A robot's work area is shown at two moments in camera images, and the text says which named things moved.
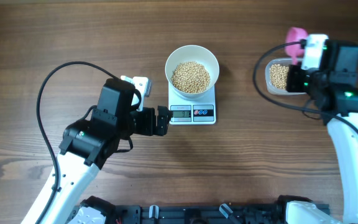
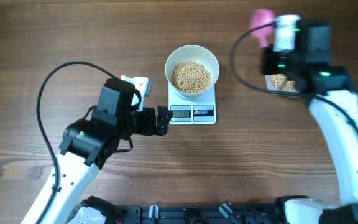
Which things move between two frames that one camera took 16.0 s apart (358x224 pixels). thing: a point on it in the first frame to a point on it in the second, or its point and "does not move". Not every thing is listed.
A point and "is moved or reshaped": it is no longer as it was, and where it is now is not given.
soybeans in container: [278, 76] does not move
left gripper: [149, 128] does not move
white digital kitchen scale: [189, 112] does not move
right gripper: [292, 83] to [266, 56]
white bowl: [192, 71] does not move
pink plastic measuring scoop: [294, 35] is moved or reshaped
